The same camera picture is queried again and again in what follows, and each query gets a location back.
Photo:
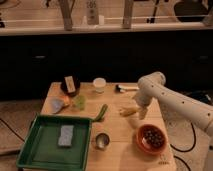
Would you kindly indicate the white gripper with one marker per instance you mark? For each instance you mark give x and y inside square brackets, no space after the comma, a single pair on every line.
[143,101]

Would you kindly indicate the yellow toy banana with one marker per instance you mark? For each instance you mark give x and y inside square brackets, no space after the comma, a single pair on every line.
[128,111]

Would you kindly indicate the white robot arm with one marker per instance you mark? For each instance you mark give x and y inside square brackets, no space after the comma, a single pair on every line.
[153,86]

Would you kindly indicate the small metal cup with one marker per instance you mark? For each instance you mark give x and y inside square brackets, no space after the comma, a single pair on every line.
[102,141]

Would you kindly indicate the white plastic cup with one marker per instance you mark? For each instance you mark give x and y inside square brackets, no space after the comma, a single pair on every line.
[99,84]

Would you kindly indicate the orange bowl with berries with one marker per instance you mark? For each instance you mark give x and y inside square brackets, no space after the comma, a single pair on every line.
[150,139]

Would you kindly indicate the black white brush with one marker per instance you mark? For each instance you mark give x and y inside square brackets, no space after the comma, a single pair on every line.
[123,88]

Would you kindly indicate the green toy lettuce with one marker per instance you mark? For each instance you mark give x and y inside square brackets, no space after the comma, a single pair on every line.
[79,102]

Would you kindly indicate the dark bowl with block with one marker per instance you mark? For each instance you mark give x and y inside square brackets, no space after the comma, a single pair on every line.
[70,85]

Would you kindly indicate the orange toy fruit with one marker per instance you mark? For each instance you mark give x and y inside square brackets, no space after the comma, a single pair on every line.
[66,101]

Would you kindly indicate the blue sponge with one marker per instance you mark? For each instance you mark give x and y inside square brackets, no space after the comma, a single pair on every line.
[66,135]

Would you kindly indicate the blue grey toy piece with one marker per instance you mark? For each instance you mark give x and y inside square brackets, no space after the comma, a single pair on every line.
[56,105]

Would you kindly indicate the green plastic tray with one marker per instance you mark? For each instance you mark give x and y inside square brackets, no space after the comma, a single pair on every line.
[42,151]

